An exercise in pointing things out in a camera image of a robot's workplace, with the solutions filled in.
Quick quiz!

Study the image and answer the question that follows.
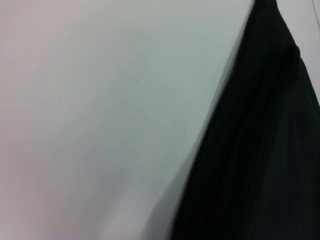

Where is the black t-shirt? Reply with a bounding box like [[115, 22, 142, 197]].
[[171, 0, 320, 240]]

